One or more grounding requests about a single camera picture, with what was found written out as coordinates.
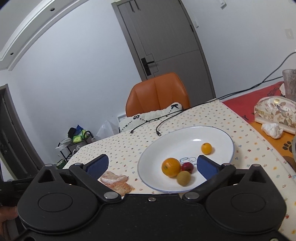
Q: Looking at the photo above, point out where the white plate blue rim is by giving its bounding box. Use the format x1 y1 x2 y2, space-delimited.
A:
137 126 234 193

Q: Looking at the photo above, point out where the red crabapple front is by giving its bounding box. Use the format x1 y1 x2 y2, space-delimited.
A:
181 162 194 174

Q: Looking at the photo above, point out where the stainless steel bowl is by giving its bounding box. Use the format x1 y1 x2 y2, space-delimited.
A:
292 136 296 162

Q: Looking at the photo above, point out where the person's left hand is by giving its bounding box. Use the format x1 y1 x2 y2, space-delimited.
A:
1 206 18 240

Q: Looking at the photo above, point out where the crumpled white tissue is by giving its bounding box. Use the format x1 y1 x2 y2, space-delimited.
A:
261 123 283 139

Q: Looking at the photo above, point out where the red orange table mat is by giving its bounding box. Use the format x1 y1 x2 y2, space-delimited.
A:
223 82 295 169

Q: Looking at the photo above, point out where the floral tissue box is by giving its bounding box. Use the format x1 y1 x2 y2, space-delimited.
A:
254 96 295 135

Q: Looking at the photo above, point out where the frosted drinking glass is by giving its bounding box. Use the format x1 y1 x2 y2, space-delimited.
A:
282 69 296 101

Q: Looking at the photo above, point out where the black usb cable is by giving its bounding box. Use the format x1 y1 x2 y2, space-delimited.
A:
155 76 284 137

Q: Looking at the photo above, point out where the black door handle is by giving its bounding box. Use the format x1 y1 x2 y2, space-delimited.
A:
141 58 155 76

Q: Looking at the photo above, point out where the small orange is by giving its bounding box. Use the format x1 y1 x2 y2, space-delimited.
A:
201 143 213 155

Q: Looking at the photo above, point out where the orange leather chair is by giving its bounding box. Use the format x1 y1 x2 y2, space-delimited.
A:
125 73 191 117

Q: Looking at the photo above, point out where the grey door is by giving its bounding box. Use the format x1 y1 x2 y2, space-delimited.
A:
111 0 216 105

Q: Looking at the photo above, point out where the black metal rack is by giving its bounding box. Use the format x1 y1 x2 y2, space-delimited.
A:
56 130 95 162

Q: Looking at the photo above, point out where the floral patterned tablecloth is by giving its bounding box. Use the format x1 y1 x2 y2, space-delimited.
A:
68 100 295 240

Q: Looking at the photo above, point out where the white fluffy cushion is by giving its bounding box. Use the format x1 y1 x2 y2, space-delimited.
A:
119 102 183 133

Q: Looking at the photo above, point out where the large orange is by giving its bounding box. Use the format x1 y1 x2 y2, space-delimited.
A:
162 158 181 178

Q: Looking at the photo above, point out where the white plastic bag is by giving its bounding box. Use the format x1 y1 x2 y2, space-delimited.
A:
96 120 119 140

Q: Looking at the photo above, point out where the green-brown jujube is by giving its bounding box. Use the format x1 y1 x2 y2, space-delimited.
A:
176 171 191 186

